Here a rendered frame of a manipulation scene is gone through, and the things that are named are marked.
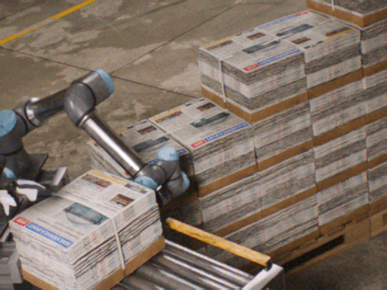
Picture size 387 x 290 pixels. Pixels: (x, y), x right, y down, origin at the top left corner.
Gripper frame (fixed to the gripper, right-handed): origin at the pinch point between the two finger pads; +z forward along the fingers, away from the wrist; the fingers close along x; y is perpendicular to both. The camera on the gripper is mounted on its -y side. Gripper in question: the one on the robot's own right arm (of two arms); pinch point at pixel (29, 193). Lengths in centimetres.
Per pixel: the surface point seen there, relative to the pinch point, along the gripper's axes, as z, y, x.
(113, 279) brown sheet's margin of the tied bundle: 7.0, 37.4, -23.3
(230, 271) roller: 35, 38, -46
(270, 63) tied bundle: 0, -1, -133
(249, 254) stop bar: 38, 34, -53
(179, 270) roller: 20, 39, -40
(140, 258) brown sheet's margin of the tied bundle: 8, 36, -36
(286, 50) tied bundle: 0, -2, -146
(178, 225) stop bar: 8, 34, -57
